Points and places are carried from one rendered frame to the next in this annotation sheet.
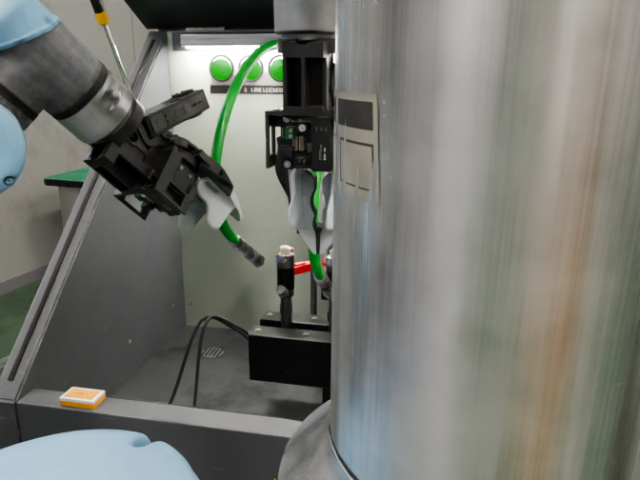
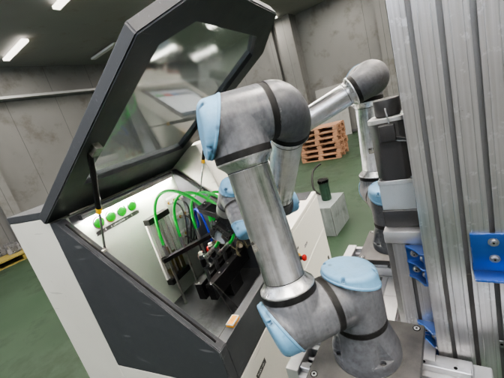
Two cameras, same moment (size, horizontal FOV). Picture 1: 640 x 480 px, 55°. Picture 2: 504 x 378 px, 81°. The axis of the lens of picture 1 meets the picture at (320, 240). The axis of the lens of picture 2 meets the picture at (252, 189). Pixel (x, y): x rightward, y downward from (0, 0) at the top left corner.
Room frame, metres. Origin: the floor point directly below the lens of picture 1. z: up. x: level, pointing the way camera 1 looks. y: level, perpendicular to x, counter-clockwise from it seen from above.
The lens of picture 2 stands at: (0.29, 1.14, 1.63)
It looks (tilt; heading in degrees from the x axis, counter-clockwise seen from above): 14 degrees down; 287
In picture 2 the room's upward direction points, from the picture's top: 16 degrees counter-clockwise
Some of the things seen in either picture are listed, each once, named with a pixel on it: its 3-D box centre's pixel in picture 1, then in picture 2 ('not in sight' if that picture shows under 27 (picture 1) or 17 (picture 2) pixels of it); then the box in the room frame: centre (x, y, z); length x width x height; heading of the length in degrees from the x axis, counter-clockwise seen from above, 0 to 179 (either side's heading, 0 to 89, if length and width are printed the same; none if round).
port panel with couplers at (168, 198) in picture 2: not in sight; (181, 216); (1.14, -0.24, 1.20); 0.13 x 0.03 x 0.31; 78
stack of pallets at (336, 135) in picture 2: not in sight; (322, 142); (0.44, -6.78, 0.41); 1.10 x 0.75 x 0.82; 160
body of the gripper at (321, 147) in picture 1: (313, 106); not in sight; (0.60, 0.01, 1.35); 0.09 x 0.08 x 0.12; 168
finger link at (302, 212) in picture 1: (299, 213); not in sight; (0.60, 0.02, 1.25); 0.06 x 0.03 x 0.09; 168
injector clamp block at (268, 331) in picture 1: (358, 372); (226, 276); (0.91, -0.06, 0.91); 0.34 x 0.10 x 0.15; 78
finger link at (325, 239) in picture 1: (330, 215); not in sight; (0.60, -0.01, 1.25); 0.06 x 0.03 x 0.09; 168
